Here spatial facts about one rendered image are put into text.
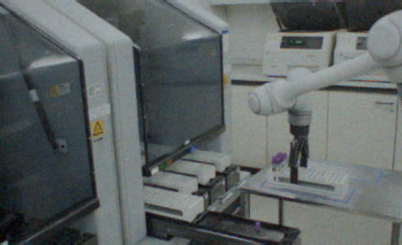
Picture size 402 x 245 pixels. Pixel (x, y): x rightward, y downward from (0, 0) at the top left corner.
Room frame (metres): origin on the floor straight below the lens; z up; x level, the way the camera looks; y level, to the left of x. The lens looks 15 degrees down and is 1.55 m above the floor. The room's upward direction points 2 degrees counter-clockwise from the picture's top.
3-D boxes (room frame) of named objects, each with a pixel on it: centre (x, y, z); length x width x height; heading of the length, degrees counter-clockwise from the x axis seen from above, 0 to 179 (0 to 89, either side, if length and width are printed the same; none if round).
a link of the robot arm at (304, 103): (1.66, -0.37, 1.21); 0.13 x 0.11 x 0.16; 125
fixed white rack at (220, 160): (1.98, 0.02, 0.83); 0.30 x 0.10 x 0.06; 61
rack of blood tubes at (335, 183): (1.65, -0.41, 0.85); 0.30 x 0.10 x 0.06; 58
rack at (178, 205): (1.53, 0.15, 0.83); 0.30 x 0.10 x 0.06; 61
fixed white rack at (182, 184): (1.71, 0.17, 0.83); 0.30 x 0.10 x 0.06; 61
